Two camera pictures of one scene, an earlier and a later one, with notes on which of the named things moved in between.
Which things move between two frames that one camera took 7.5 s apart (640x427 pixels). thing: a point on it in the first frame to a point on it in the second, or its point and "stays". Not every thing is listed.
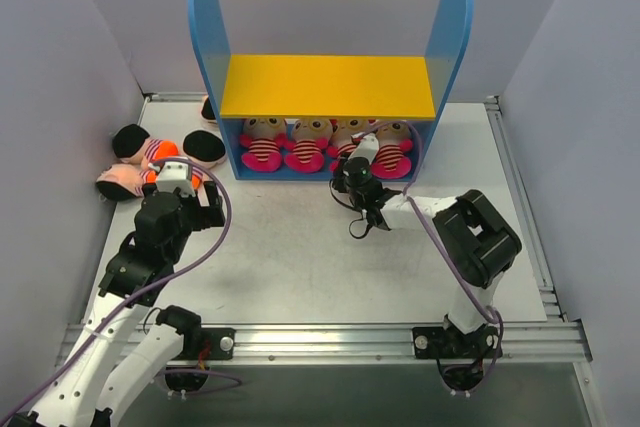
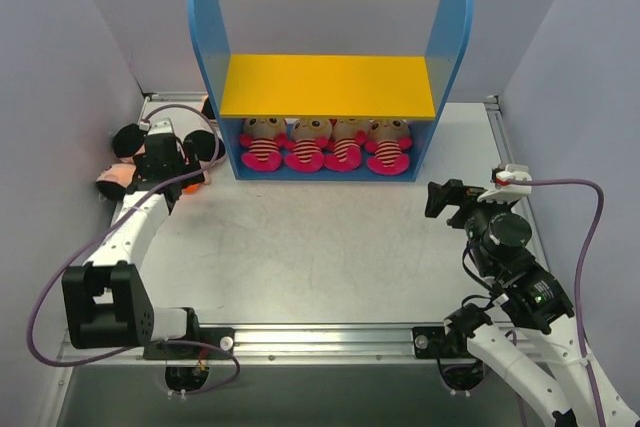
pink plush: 343,129 stays
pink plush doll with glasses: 264,137 stays
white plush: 310,138 stays
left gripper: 201,208 to 163,167
